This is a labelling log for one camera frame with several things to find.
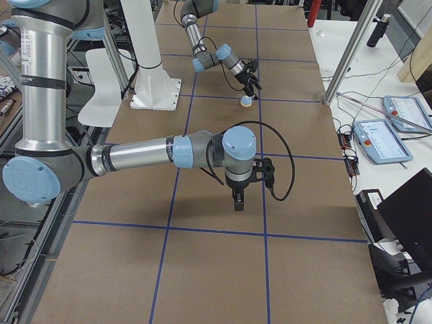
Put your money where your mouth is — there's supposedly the wooden board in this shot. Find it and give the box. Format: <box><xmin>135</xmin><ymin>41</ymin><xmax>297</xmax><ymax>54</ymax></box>
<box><xmin>398</xmin><ymin>28</ymin><xmax>432</xmax><ymax>83</ymax></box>

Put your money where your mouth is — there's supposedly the small electronics board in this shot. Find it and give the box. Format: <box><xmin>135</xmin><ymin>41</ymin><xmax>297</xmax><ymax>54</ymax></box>
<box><xmin>337</xmin><ymin>132</ymin><xmax>352</xmax><ymax>151</ymax></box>

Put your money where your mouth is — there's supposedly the black laptop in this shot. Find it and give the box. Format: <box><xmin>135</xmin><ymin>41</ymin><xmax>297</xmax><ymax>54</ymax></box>
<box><xmin>377</xmin><ymin>167</ymin><xmax>431</xmax><ymax>271</ymax></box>

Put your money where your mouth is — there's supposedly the white chair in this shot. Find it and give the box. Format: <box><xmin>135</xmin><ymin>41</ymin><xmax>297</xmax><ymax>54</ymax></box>
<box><xmin>78</xmin><ymin>48</ymin><xmax>122</xmax><ymax>128</ymax></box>

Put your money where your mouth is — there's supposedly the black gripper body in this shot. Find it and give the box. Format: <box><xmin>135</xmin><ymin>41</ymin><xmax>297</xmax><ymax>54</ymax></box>
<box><xmin>235</xmin><ymin>59</ymin><xmax>258</xmax><ymax>86</ymax></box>
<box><xmin>225</xmin><ymin>176</ymin><xmax>253</xmax><ymax>199</ymax></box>

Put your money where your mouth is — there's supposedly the teach pendant tablet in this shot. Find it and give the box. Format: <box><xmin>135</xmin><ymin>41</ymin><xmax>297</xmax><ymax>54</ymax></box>
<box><xmin>383</xmin><ymin>96</ymin><xmax>431</xmax><ymax>134</ymax></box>
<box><xmin>353</xmin><ymin>119</ymin><xmax>413</xmax><ymax>165</ymax></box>

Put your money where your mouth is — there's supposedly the blue call bell wooden base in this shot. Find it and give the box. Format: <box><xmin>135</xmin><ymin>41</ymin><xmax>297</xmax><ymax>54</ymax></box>
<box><xmin>240</xmin><ymin>96</ymin><xmax>253</xmax><ymax>107</ymax></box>

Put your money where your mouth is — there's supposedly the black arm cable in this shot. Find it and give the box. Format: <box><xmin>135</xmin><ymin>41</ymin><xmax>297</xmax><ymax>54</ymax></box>
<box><xmin>232</xmin><ymin>120</ymin><xmax>297</xmax><ymax>203</ymax></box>

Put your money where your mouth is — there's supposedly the far teach pendant tablet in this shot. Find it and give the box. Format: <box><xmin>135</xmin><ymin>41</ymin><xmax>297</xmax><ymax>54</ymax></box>
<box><xmin>383</xmin><ymin>96</ymin><xmax>431</xmax><ymax>134</ymax></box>

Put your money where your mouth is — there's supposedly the near teach pendant tablet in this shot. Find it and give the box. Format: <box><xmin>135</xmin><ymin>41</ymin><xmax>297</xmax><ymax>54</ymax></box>
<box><xmin>353</xmin><ymin>119</ymin><xmax>413</xmax><ymax>165</ymax></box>

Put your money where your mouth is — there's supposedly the aluminium profile post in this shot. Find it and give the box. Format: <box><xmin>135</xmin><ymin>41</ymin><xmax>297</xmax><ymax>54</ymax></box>
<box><xmin>323</xmin><ymin>0</ymin><xmax>383</xmax><ymax>106</ymax></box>

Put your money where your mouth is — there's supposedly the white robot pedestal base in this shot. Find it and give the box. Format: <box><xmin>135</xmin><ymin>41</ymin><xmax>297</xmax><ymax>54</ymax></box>
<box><xmin>121</xmin><ymin>0</ymin><xmax>182</xmax><ymax>111</ymax></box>

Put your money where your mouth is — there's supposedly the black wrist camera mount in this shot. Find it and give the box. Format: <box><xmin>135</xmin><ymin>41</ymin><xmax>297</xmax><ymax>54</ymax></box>
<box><xmin>251</xmin><ymin>158</ymin><xmax>275</xmax><ymax>189</ymax></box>

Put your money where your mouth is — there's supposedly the red cylinder post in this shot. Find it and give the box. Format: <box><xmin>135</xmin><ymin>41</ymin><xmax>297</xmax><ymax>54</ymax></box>
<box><xmin>307</xmin><ymin>0</ymin><xmax>322</xmax><ymax>28</ymax></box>

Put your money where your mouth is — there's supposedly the black box white label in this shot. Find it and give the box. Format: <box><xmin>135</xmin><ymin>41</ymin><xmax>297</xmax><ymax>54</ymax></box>
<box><xmin>355</xmin><ymin>189</ymin><xmax>393</xmax><ymax>242</ymax></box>

